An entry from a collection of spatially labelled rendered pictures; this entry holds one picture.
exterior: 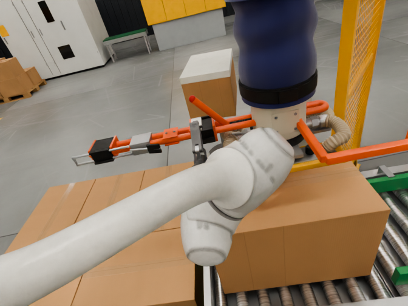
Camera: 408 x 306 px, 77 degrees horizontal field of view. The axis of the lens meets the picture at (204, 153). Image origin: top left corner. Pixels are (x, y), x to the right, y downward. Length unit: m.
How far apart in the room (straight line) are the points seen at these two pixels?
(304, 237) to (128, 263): 0.91
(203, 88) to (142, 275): 1.42
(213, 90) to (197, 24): 6.03
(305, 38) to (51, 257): 0.67
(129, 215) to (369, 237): 0.91
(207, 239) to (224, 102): 1.77
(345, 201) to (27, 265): 0.90
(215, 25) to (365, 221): 7.50
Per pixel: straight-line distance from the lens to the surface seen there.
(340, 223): 0.98
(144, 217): 0.33
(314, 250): 1.07
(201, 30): 8.12
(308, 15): 0.71
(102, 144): 0.94
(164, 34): 8.12
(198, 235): 0.49
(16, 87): 7.89
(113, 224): 0.34
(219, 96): 2.15
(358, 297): 1.28
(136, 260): 1.48
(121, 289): 1.43
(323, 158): 0.68
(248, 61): 0.73
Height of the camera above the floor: 1.68
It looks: 35 degrees down
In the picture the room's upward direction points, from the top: 14 degrees counter-clockwise
